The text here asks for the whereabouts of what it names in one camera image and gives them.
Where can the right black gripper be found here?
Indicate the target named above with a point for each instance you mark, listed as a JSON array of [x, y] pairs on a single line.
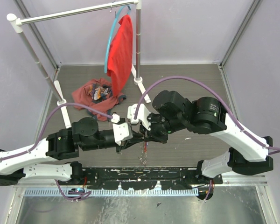
[[151, 135]]

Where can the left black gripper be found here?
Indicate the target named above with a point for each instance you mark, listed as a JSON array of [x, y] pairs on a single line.
[[128, 144]]

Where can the red handled keyring with keys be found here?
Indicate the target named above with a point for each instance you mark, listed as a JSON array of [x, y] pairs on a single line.
[[143, 156]]

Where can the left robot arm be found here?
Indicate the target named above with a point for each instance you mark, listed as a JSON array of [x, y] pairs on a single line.
[[36, 161]]

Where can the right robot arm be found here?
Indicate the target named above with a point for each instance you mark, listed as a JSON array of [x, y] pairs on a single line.
[[207, 116]]

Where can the dark red printed shirt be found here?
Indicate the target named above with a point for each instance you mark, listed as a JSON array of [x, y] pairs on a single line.
[[98, 94]]

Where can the small electronics board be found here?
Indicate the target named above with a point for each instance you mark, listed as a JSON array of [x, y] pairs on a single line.
[[76, 191]]

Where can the bright red shirt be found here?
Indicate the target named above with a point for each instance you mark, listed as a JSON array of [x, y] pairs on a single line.
[[120, 57]]

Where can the blue clothes hanger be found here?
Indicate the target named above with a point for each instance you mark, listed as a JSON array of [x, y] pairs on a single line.
[[116, 19]]

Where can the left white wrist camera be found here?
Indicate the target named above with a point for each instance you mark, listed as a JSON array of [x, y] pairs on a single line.
[[121, 129]]

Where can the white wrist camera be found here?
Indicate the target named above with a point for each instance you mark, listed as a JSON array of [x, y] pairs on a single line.
[[142, 115], [121, 129]]

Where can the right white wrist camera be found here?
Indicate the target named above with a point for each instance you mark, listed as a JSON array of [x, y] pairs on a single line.
[[142, 115]]

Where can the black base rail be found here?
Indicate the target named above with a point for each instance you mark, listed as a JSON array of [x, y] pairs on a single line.
[[141, 178]]

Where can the grey cable duct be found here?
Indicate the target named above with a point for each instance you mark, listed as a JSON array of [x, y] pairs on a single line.
[[119, 192]]

